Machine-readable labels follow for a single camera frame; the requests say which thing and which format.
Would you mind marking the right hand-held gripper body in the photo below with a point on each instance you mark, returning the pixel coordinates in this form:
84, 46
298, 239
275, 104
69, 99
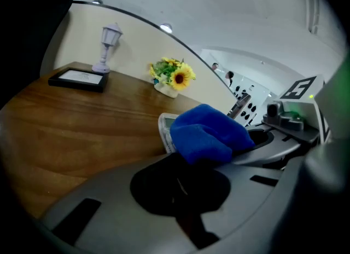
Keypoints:
298, 116

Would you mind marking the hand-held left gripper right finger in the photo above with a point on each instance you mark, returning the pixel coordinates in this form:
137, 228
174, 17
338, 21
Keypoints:
246, 198

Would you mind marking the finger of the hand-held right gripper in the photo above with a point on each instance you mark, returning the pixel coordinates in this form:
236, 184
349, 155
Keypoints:
263, 127
268, 153

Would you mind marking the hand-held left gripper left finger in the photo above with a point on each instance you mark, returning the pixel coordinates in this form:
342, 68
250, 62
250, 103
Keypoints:
115, 209

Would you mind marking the blue cloth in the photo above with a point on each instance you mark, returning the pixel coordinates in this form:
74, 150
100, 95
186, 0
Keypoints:
207, 135

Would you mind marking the clear lavender calculator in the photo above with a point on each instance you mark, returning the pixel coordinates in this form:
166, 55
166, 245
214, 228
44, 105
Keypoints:
165, 127

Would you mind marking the black objects on white board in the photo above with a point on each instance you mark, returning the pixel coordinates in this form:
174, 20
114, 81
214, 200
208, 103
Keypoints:
247, 108

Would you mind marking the sunflower bouquet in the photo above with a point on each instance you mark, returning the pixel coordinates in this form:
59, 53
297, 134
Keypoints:
179, 79

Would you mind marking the lavender lantern lamp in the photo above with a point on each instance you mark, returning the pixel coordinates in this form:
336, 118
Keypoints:
109, 35

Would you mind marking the black picture frame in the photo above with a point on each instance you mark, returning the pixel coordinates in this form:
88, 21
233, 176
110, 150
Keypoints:
79, 81

